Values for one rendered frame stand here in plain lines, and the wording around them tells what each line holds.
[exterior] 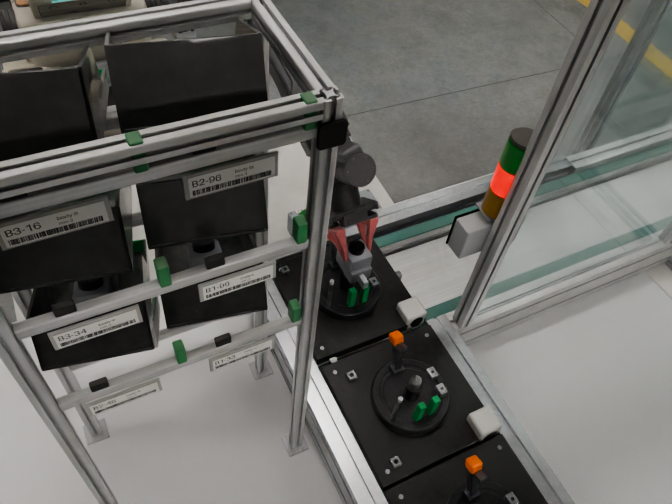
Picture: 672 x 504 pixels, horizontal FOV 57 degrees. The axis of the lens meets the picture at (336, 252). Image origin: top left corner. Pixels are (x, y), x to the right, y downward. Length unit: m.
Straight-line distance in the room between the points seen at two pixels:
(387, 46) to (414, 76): 0.30
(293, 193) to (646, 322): 0.89
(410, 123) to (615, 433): 2.15
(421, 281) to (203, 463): 0.58
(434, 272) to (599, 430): 0.46
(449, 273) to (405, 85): 2.16
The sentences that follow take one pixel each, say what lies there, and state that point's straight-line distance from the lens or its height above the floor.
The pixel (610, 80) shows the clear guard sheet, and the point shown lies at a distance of 0.94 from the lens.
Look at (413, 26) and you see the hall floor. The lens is 3.96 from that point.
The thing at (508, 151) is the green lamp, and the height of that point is 1.40.
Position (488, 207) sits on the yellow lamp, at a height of 1.28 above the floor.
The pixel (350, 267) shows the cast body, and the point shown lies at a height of 1.09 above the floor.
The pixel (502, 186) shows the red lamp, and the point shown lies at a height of 1.33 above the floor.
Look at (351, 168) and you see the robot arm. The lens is 1.01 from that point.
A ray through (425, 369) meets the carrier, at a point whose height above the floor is 0.99.
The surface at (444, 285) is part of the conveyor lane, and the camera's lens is 1.38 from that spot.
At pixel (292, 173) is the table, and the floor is 0.86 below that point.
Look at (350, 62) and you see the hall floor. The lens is 3.56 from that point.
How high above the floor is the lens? 1.99
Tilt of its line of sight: 51 degrees down
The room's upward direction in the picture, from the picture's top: 8 degrees clockwise
